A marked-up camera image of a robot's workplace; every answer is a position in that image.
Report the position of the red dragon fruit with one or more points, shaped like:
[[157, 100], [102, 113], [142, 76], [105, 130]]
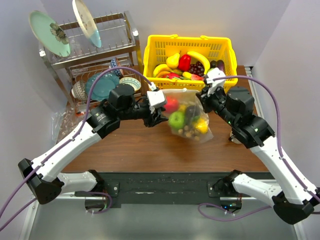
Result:
[[172, 76]]

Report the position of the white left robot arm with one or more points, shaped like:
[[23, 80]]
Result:
[[43, 174]]

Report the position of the small banana bunch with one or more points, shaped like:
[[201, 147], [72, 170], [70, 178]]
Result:
[[161, 71]]

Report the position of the metal dish rack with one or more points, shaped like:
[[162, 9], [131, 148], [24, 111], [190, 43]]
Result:
[[119, 39]]

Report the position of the red bell pepper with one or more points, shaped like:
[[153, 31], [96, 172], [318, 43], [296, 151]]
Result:
[[184, 63]]

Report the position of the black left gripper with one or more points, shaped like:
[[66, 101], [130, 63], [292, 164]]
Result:
[[152, 120]]

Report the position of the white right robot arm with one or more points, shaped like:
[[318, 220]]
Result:
[[294, 197]]

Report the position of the yellow lemon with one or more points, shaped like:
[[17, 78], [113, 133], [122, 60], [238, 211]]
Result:
[[201, 126]]

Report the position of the blue zigzag bowl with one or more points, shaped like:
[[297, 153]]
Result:
[[113, 64]]

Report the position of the yellow pear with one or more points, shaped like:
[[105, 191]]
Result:
[[173, 61]]

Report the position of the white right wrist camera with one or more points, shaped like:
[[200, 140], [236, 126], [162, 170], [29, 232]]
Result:
[[212, 81]]

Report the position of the brown longan bunch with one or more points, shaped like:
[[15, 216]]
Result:
[[189, 133]]

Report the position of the teal scalloped plate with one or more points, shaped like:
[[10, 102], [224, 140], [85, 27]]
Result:
[[103, 87]]

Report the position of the purple eggplant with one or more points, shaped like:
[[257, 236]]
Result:
[[220, 65]]

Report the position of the cream ceramic mug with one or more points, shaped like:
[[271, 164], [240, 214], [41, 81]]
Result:
[[233, 139]]

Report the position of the yellow plastic basket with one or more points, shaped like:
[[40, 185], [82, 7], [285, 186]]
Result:
[[160, 47]]

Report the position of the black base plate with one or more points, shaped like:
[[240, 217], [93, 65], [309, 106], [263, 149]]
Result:
[[165, 188]]

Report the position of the watermelon slice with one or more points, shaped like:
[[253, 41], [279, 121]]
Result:
[[195, 77]]

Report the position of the grey patterned bowl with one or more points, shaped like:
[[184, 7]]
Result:
[[79, 91]]

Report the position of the yellow banana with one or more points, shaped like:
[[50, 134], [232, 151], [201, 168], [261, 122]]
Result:
[[201, 58]]

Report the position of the dark mangosteen front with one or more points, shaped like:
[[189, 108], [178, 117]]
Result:
[[192, 111]]

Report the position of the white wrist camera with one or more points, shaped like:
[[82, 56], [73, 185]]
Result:
[[212, 81], [156, 99]]

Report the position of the spare clear plastic bags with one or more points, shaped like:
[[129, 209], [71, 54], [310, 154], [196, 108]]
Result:
[[65, 121]]

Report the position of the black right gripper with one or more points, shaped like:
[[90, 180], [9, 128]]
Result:
[[205, 98]]

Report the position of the red apple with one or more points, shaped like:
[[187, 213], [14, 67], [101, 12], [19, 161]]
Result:
[[172, 105]]

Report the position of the mint green flower plate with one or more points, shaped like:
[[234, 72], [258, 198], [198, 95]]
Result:
[[49, 33]]

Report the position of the clear polka dot zip bag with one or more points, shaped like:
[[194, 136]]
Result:
[[188, 97]]

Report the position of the dark purple grapes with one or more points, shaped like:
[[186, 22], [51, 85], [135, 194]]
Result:
[[197, 69]]

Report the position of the cream and blue plate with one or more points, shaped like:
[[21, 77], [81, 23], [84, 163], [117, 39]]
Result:
[[86, 23]]

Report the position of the yellow teal patterned bowl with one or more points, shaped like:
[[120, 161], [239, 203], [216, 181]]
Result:
[[133, 82]]

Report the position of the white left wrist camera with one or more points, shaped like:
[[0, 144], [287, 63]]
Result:
[[156, 99]]

